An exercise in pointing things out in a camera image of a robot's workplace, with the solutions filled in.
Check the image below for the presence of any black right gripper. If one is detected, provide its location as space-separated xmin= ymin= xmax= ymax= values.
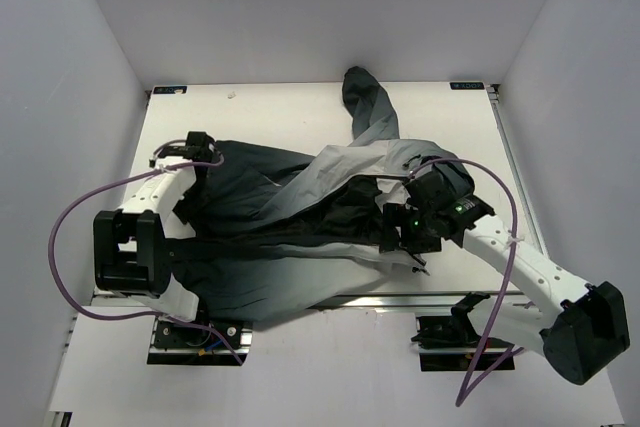
xmin=379 ymin=202 xmax=443 ymax=254

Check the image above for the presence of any dark navy and grey jacket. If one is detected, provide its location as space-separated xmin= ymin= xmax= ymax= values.
xmin=168 ymin=67 xmax=475 ymax=322

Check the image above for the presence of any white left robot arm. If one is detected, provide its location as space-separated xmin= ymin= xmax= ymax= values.
xmin=93 ymin=132 xmax=224 ymax=346

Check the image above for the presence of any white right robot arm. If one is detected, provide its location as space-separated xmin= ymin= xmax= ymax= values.
xmin=381 ymin=172 xmax=630 ymax=385

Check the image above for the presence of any blue label sticker left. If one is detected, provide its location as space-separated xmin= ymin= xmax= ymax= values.
xmin=152 ymin=85 xmax=187 ymax=95

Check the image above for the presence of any blue label sticker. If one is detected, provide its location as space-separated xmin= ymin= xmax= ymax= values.
xmin=152 ymin=85 xmax=187 ymax=95
xmin=449 ymin=81 xmax=485 ymax=90

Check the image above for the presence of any blue label sticker right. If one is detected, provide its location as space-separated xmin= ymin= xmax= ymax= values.
xmin=449 ymin=81 xmax=485 ymax=90

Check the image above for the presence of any aluminium front table rail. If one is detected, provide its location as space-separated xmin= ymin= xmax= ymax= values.
xmin=94 ymin=293 xmax=536 ymax=313

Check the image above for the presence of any aluminium right side rail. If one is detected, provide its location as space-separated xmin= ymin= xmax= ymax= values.
xmin=485 ymin=84 xmax=548 ymax=254

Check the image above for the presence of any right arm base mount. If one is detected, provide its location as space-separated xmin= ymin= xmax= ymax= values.
xmin=411 ymin=292 xmax=490 ymax=373

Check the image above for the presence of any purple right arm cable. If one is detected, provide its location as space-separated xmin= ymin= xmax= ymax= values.
xmin=407 ymin=156 xmax=524 ymax=407

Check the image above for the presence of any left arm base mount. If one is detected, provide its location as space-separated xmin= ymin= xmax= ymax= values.
xmin=147 ymin=320 xmax=253 ymax=367

